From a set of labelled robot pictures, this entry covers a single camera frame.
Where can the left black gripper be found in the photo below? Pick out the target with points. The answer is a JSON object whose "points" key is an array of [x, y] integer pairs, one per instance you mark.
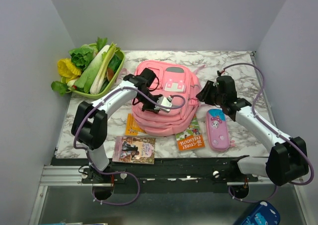
{"points": [[150, 109]]}

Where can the black mounting base rail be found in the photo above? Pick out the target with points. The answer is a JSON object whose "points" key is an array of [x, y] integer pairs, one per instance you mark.
{"points": [[167, 176]]}

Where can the aluminium frame rail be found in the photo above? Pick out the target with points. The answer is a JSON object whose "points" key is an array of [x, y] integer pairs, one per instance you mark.
{"points": [[60, 176]]}

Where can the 78-storey treehouse book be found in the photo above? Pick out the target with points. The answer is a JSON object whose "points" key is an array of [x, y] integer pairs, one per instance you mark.
{"points": [[191, 138]]}

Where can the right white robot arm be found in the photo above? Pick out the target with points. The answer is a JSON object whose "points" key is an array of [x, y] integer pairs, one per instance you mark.
{"points": [[287, 160]]}

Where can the yellow flower toy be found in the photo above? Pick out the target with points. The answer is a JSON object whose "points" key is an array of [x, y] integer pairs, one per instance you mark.
{"points": [[67, 68]]}

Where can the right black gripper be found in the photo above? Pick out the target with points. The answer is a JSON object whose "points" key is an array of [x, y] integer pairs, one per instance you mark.
{"points": [[203, 95]]}

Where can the green vegetable tray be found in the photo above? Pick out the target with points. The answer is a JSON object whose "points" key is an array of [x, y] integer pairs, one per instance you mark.
{"points": [[109, 86]]}

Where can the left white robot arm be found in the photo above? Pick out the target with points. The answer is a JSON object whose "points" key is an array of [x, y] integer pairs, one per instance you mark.
{"points": [[90, 124]]}

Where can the pink school backpack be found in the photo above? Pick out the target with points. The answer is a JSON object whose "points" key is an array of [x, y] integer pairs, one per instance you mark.
{"points": [[182, 85]]}

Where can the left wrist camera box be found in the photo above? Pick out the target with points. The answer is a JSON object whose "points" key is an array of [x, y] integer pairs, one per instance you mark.
{"points": [[164, 104]]}

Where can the pink illustrated storybook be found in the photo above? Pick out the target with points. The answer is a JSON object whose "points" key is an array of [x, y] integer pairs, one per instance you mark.
{"points": [[136, 150]]}

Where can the green lettuce toy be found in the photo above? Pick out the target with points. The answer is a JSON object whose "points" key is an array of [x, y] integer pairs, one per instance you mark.
{"points": [[83, 55]]}

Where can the blue shark pencil case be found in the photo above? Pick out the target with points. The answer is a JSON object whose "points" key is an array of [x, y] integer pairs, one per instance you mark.
{"points": [[260, 213]]}

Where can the orange paperback book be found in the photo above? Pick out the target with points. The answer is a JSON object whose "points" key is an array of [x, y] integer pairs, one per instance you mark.
{"points": [[132, 128]]}

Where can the white napa cabbage toy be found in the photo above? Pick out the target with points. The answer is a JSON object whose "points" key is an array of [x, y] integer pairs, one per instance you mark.
{"points": [[100, 71]]}

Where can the pink cartoon pencil case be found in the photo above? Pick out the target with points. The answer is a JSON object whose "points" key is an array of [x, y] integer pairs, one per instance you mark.
{"points": [[217, 130]]}

